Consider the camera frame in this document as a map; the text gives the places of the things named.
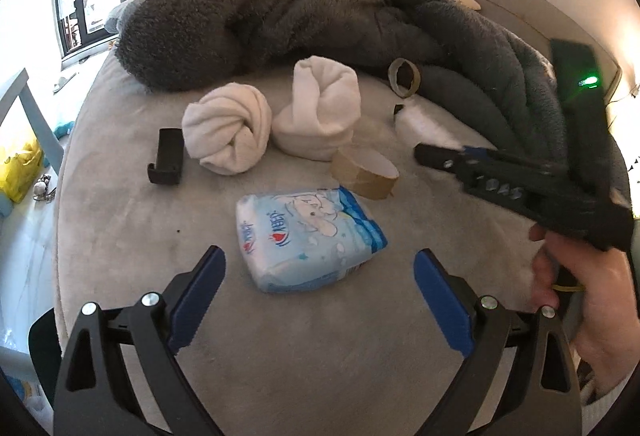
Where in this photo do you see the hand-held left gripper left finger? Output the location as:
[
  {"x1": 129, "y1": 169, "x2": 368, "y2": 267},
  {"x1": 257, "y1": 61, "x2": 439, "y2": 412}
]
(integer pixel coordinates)
[{"x1": 52, "y1": 245, "x2": 227, "y2": 436}]

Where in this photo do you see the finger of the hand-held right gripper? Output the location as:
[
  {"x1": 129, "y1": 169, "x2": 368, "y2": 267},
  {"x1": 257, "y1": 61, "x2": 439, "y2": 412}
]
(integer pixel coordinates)
[
  {"x1": 414, "y1": 143, "x2": 546, "y2": 213},
  {"x1": 462, "y1": 145, "x2": 572, "y2": 178}
]

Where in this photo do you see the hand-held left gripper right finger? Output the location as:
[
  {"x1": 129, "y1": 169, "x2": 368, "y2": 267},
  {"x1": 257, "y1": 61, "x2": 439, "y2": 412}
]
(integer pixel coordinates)
[{"x1": 413, "y1": 247, "x2": 583, "y2": 436}]

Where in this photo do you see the cardboard ring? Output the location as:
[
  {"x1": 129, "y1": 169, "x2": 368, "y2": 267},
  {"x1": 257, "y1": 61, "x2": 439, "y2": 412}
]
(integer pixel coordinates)
[{"x1": 387, "y1": 58, "x2": 422, "y2": 98}]

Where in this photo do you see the black plastic holder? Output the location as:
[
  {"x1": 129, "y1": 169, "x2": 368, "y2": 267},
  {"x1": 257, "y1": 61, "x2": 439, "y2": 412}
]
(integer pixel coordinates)
[{"x1": 147, "y1": 127, "x2": 184, "y2": 187}]

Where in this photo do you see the person's right forearm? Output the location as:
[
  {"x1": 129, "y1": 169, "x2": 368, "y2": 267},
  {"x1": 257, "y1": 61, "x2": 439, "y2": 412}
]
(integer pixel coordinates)
[{"x1": 580, "y1": 366, "x2": 628, "y2": 422}]

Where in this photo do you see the person's right hand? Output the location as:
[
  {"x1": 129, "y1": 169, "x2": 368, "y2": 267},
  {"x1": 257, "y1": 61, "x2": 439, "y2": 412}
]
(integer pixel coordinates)
[{"x1": 529, "y1": 223, "x2": 636, "y2": 393}]

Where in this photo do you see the grey bed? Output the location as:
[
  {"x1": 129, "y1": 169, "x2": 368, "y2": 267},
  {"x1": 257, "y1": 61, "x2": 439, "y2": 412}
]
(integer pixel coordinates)
[{"x1": 52, "y1": 49, "x2": 621, "y2": 436}]

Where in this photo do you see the brown packing tape roll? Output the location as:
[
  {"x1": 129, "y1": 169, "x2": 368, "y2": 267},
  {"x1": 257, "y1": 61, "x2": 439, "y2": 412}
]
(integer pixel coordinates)
[{"x1": 330, "y1": 146, "x2": 401, "y2": 201}]

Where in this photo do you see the blue white tissue packet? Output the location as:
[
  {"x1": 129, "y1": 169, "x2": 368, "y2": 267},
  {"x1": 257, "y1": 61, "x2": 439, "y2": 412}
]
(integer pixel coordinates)
[{"x1": 236, "y1": 185, "x2": 389, "y2": 294}]

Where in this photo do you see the grey padded headboard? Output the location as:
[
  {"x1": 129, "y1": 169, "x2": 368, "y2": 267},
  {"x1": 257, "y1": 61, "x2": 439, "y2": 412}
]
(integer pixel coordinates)
[{"x1": 440, "y1": 0, "x2": 623, "y2": 84}]

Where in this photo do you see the white rolled towel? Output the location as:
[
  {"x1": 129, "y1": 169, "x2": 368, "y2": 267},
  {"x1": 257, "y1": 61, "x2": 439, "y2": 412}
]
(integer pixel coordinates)
[
  {"x1": 181, "y1": 84, "x2": 273, "y2": 175},
  {"x1": 272, "y1": 56, "x2": 362, "y2": 162}
]

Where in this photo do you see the yellow bag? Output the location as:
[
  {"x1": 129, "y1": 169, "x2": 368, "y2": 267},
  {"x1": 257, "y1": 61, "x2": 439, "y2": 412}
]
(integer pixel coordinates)
[{"x1": 0, "y1": 136, "x2": 45, "y2": 204}]

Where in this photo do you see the light blue table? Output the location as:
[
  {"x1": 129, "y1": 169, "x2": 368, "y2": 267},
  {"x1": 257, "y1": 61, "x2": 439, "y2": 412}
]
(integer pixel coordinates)
[{"x1": 0, "y1": 69, "x2": 66, "y2": 173}]

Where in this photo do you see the grey fleece blanket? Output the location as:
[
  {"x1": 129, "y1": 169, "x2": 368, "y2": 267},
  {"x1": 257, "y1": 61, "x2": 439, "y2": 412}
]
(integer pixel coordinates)
[{"x1": 116, "y1": 0, "x2": 628, "y2": 227}]

